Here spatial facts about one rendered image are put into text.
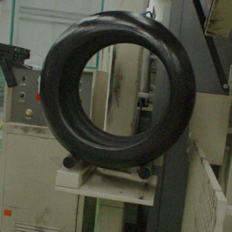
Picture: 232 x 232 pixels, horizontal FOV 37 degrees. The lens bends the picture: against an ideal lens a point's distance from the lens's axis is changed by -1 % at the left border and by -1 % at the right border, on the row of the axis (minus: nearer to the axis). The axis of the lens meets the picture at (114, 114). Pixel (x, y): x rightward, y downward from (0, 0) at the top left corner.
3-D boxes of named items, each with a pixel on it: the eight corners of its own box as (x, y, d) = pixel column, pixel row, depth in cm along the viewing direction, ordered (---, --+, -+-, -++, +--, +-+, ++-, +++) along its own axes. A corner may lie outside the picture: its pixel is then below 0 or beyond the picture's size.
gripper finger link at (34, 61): (46, 57, 131) (24, 52, 132) (43, 72, 132) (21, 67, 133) (49, 58, 134) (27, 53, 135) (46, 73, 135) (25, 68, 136)
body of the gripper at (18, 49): (24, 48, 131) (-4, 41, 133) (20, 70, 132) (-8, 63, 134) (32, 50, 139) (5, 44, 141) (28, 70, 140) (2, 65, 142)
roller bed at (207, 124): (186, 152, 168) (193, 92, 165) (216, 156, 166) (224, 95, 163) (187, 161, 149) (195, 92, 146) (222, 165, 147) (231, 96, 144)
